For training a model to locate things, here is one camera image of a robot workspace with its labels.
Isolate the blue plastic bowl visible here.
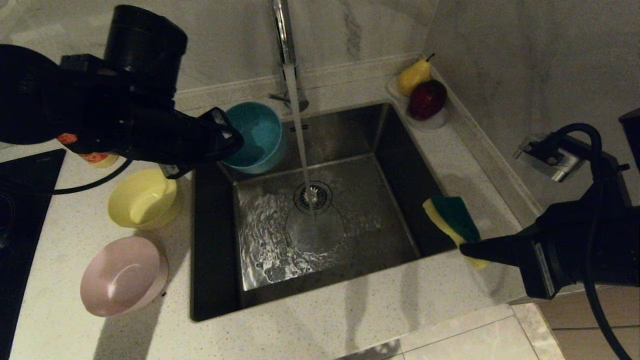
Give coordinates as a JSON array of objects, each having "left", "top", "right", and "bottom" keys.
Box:
[{"left": 220, "top": 101, "right": 287, "bottom": 175}]

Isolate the green yellow sponge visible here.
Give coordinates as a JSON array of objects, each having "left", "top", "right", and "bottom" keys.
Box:
[{"left": 422, "top": 195, "right": 491, "bottom": 271}]

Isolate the orange detergent bottle yellow cap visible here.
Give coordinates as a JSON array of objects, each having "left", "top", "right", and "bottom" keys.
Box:
[{"left": 56, "top": 132, "right": 120, "bottom": 169}]

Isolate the chrome faucet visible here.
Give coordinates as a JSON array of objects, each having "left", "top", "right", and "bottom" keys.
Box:
[{"left": 267, "top": 0, "right": 311, "bottom": 113}]

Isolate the stainless steel sink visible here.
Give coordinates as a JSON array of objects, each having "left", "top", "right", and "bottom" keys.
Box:
[{"left": 190, "top": 102, "right": 472, "bottom": 322}]

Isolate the running water stream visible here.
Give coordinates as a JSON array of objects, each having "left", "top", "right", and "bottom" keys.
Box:
[{"left": 283, "top": 64, "right": 319, "bottom": 227}]

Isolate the yellow plastic bowl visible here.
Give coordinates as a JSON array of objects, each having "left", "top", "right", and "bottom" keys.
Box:
[{"left": 107, "top": 168, "right": 184, "bottom": 231}]

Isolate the round metal drain strainer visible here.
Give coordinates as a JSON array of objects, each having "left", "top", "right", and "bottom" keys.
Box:
[{"left": 293, "top": 180, "right": 334, "bottom": 216}]

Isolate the small white dish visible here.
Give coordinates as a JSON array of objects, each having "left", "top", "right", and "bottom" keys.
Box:
[{"left": 386, "top": 75, "right": 450, "bottom": 132}]

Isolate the pink plastic bowl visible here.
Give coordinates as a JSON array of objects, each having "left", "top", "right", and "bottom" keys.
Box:
[{"left": 80, "top": 236, "right": 171, "bottom": 318}]

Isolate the dark red apple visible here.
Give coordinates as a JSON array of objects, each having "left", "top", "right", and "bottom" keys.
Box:
[{"left": 407, "top": 80, "right": 448, "bottom": 122}]

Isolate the black induction cooktop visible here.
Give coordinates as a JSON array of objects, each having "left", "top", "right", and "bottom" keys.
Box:
[{"left": 0, "top": 148, "right": 67, "bottom": 360}]

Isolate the yellow pear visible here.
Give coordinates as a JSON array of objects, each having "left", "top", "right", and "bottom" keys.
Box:
[{"left": 397, "top": 54, "right": 435, "bottom": 98}]

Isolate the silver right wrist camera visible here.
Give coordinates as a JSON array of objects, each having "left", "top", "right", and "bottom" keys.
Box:
[{"left": 514, "top": 134, "right": 584, "bottom": 184}]

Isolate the thick black hose cable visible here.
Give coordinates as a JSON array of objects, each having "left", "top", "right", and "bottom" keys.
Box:
[{"left": 546, "top": 123, "right": 632, "bottom": 360}]

